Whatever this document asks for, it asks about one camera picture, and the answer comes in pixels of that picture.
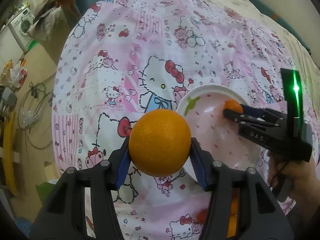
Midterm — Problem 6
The small orange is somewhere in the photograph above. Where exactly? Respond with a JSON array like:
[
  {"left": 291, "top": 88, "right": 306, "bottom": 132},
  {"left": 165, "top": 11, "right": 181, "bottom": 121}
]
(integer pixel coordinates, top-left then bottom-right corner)
[{"left": 224, "top": 99, "right": 243, "bottom": 114}]

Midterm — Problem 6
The medium orange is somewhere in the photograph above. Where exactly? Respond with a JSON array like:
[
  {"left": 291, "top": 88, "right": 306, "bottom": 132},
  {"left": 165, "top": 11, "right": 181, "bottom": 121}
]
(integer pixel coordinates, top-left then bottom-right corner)
[{"left": 227, "top": 189, "right": 239, "bottom": 238}]

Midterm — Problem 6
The large orange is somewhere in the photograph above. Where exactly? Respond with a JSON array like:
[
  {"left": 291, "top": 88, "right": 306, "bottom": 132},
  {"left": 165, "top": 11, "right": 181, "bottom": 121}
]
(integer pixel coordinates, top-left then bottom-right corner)
[{"left": 129, "top": 109, "right": 191, "bottom": 177}]

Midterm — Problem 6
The red cherry tomato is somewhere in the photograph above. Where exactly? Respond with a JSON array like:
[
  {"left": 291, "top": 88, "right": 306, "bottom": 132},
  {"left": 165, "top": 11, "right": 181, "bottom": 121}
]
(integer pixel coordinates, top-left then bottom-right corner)
[{"left": 196, "top": 209, "right": 208, "bottom": 225}]

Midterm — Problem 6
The right hand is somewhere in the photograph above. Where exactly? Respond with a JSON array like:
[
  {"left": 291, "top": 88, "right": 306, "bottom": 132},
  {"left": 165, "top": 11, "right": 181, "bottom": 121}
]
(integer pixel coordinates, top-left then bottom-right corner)
[{"left": 268, "top": 152, "right": 319, "bottom": 224}]

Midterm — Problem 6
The pink white bowl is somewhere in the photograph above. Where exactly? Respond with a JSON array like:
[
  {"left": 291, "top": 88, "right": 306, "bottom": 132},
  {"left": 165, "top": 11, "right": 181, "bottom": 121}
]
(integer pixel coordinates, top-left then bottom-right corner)
[{"left": 176, "top": 85, "right": 261, "bottom": 171}]

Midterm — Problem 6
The pink cartoon bedsheet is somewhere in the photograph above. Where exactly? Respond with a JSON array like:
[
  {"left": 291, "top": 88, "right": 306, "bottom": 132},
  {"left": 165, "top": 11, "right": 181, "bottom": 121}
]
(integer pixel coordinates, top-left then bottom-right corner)
[{"left": 51, "top": 0, "right": 320, "bottom": 240}]

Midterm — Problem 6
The white washing machine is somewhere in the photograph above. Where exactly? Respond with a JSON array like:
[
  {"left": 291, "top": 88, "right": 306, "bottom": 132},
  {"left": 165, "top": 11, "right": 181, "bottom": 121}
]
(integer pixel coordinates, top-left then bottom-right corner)
[{"left": 8, "top": 6, "right": 34, "bottom": 54}]

